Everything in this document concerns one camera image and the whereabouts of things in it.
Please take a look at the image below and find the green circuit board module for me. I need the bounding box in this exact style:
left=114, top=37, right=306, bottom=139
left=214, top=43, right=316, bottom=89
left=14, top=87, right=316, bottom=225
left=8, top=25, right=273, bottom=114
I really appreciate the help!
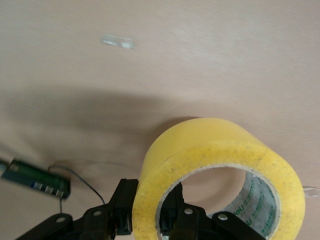
left=0, top=158, right=71, bottom=200

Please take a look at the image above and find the clear tape scrap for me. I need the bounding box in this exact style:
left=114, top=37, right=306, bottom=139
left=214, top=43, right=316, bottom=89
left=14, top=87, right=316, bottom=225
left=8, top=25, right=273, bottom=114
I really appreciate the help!
left=101, top=33, right=136, bottom=51
left=302, top=184, right=320, bottom=199

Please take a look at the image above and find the thin left gripper wire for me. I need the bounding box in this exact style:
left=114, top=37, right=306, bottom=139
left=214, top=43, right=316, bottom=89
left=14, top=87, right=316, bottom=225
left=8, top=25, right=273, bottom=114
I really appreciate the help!
left=47, top=166, right=106, bottom=215

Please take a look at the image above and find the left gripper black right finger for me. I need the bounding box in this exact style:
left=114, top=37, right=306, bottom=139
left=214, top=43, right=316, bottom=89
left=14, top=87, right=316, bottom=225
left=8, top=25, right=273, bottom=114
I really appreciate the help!
left=159, top=182, right=265, bottom=240

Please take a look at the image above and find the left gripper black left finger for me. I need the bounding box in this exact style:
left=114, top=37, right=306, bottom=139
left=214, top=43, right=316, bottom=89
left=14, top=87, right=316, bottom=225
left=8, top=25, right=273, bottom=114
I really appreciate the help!
left=18, top=178, right=140, bottom=240

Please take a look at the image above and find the yellow tape roll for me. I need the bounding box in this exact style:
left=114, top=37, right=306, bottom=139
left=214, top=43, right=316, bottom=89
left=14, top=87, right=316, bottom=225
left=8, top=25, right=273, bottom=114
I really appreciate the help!
left=132, top=117, right=306, bottom=240

